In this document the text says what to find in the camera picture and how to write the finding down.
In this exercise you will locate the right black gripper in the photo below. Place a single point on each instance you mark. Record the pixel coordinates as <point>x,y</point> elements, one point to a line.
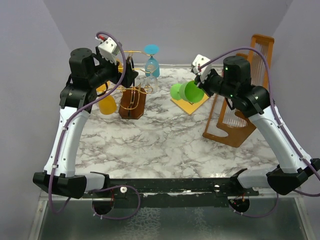
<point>203,86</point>

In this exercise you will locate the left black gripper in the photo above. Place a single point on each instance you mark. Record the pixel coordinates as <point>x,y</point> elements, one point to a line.
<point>129,74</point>

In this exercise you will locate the orange plastic goblet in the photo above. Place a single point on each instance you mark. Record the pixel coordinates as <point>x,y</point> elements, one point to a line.
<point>119,65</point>
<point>107,106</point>

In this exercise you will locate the clear wine glass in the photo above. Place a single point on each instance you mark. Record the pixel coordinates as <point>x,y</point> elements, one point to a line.
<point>151,84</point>

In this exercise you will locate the blue plastic goblet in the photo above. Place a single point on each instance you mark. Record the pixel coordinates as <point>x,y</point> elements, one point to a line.
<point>152,66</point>

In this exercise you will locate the green plastic goblet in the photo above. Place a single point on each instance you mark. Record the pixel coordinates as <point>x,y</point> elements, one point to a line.
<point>188,91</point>

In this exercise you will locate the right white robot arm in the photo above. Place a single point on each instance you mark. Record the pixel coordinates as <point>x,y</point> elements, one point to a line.
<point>253,101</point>

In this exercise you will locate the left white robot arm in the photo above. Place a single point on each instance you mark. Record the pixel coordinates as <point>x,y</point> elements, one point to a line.
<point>88,71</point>

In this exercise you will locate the yellow booklet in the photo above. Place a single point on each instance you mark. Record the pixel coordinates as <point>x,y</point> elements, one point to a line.
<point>188,107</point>

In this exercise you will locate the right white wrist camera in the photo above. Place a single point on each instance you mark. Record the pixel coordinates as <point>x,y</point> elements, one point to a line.
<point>201,67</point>

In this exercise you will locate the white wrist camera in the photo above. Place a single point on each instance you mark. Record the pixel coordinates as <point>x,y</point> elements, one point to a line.
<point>108,48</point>
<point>201,67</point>

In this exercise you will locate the gold wire wine glass rack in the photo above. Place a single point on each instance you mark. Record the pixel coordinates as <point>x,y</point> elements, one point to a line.
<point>133,100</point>

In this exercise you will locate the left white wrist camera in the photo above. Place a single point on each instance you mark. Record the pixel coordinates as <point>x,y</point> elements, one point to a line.
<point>108,48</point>

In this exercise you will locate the wooden string harp rack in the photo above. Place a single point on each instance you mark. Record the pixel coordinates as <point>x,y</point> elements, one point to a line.
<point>230,127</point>

